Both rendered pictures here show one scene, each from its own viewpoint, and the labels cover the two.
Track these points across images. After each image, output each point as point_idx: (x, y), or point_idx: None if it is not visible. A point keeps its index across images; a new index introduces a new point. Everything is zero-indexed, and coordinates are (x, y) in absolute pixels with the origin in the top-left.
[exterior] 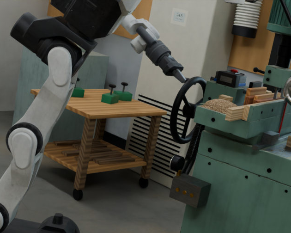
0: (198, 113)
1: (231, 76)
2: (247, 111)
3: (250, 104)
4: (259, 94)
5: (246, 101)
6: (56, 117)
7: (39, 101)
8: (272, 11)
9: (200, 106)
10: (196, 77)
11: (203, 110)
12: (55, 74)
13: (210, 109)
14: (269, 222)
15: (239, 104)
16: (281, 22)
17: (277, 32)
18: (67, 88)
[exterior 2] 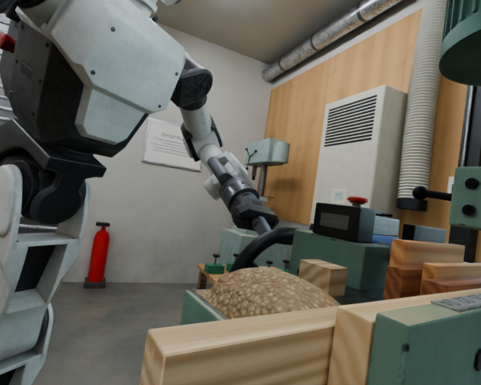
0: (186, 320)
1: (346, 212)
2: (358, 356)
3: (389, 303)
4: (442, 262)
5: (392, 281)
6: (6, 296)
7: None
8: (450, 2)
9: (192, 293)
10: (285, 228)
11: (195, 309)
12: None
13: (212, 311)
14: None
15: (378, 292)
16: None
17: None
18: (9, 241)
